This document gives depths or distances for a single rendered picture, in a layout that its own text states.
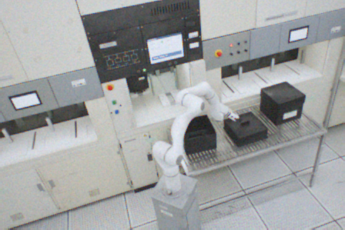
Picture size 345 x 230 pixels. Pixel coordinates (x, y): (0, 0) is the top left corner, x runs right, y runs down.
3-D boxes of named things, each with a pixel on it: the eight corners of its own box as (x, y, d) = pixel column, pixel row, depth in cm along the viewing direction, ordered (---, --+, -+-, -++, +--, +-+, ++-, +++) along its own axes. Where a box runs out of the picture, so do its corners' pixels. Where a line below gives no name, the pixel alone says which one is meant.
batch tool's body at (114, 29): (135, 197, 307) (80, 18, 195) (122, 141, 383) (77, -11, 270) (211, 172, 323) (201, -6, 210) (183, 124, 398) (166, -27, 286)
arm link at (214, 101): (212, 107, 206) (225, 123, 230) (215, 88, 212) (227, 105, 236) (200, 108, 211) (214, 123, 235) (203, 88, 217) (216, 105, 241)
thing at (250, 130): (238, 148, 244) (238, 136, 237) (222, 128, 268) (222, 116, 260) (268, 138, 250) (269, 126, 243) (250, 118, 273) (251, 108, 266)
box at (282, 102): (276, 126, 261) (278, 104, 246) (258, 109, 283) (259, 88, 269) (302, 118, 266) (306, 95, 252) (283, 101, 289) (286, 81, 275)
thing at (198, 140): (179, 135, 266) (177, 120, 256) (207, 128, 269) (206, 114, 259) (185, 155, 244) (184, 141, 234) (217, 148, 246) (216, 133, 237)
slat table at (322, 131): (193, 229, 270) (186, 175, 226) (175, 181, 318) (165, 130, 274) (313, 187, 293) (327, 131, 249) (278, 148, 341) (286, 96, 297)
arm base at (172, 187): (179, 201, 207) (176, 185, 197) (156, 192, 216) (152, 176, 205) (190, 181, 220) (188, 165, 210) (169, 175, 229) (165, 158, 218)
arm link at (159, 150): (171, 180, 200) (167, 155, 187) (152, 168, 211) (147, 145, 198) (182, 169, 207) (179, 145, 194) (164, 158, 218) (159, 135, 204)
